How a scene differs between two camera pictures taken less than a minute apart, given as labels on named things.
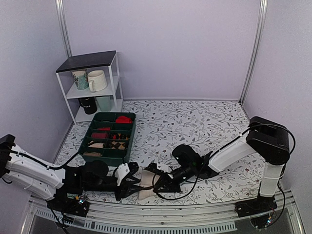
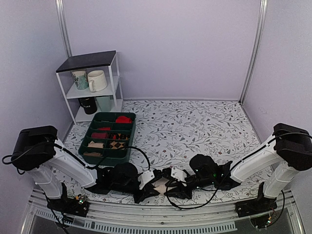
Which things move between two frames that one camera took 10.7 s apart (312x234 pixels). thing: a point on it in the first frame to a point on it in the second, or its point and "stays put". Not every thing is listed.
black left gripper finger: x=128 y=188 to x=148 y=190
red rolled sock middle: x=104 y=128 stays put
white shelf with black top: x=91 y=86 stays put
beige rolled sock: x=98 y=145 stays put
